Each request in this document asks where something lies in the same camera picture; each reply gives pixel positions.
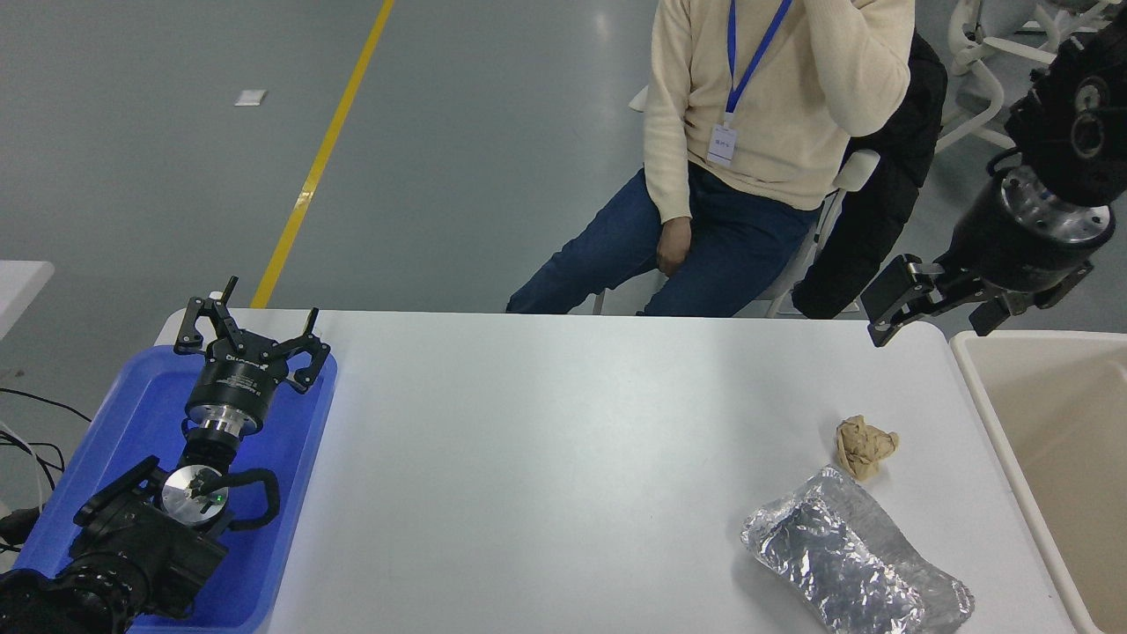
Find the foil plate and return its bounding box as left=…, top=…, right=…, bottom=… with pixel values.
left=741, top=465, right=976, bottom=634

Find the white cable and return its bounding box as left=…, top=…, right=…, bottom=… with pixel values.
left=0, top=421, right=47, bottom=512

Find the white side table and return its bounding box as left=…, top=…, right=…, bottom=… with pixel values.
left=0, top=261, right=55, bottom=340

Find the thin black cable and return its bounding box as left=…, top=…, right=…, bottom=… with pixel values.
left=0, top=387, right=93, bottom=424
left=0, top=430, right=68, bottom=494

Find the grey white office chair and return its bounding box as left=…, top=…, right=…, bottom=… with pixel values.
left=592, top=85, right=881, bottom=320

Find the person's right hand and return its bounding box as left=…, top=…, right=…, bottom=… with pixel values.
left=656, top=216, right=696, bottom=277

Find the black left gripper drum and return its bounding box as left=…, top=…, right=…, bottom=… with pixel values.
left=187, top=342, right=289, bottom=422

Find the white frame chair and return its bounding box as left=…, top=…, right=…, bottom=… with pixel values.
left=935, top=0, right=1112, bottom=155

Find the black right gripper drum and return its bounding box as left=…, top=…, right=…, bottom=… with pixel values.
left=938, top=179, right=1100, bottom=296

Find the blue plastic tray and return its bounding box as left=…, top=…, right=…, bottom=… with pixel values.
left=13, top=344, right=340, bottom=633

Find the person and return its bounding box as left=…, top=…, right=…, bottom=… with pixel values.
left=506, top=0, right=917, bottom=318

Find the crumpled tan paper ball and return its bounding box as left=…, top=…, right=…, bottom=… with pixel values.
left=835, top=415, right=901, bottom=482

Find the black jacket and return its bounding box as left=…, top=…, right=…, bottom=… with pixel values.
left=791, top=31, right=950, bottom=320

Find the large pale bin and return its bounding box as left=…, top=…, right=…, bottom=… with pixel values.
left=949, top=330, right=1127, bottom=634

